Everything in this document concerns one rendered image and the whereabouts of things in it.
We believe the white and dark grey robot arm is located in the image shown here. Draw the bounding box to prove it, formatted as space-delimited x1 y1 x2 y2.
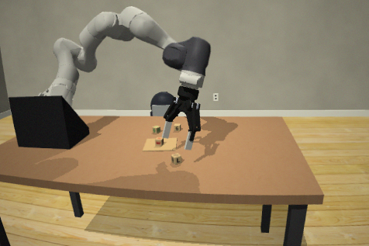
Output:
39 6 211 106

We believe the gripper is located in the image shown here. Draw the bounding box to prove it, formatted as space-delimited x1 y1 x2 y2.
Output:
162 86 201 150

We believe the tan square mat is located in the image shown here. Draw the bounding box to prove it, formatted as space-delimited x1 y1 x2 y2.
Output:
143 138 177 151

